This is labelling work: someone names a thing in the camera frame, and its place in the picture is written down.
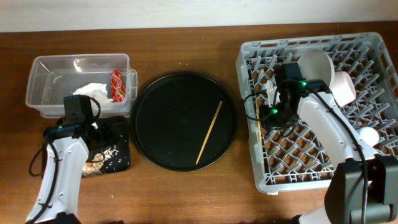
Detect white paper napkin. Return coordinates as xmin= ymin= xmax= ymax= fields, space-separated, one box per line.
xmin=73 ymin=83 xmax=113 ymax=103

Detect red snack wrapper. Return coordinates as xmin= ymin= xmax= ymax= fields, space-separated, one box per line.
xmin=111 ymin=70 xmax=126 ymax=103

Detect grey round plate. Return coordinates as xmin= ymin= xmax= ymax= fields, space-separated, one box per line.
xmin=297 ymin=49 xmax=335 ymax=88

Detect wooden chopstick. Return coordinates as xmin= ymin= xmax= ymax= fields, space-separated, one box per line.
xmin=255 ymin=101 xmax=262 ymax=147
xmin=195 ymin=101 xmax=223 ymax=165

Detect white bowl with food scraps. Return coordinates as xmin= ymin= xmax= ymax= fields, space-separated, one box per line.
xmin=331 ymin=72 xmax=356 ymax=107

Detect light blue plastic cup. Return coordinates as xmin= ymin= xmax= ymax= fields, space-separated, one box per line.
xmin=357 ymin=127 xmax=379 ymax=146

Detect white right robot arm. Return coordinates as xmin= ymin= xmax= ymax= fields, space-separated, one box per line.
xmin=261 ymin=63 xmax=397 ymax=224

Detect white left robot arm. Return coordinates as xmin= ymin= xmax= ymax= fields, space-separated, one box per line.
xmin=26 ymin=95 xmax=118 ymax=223

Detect grey dishwasher rack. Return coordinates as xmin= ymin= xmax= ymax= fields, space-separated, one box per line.
xmin=236 ymin=32 xmax=397 ymax=194

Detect clear plastic waste bin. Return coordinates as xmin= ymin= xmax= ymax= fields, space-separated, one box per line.
xmin=25 ymin=54 xmax=137 ymax=118

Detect black rectangular tray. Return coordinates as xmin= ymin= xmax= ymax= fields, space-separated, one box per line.
xmin=55 ymin=115 xmax=131 ymax=178

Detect spilled rice food scraps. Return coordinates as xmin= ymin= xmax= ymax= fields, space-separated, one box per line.
xmin=81 ymin=146 xmax=123 ymax=177

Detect round black serving tray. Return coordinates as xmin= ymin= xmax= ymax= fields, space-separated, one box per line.
xmin=130 ymin=72 xmax=238 ymax=172

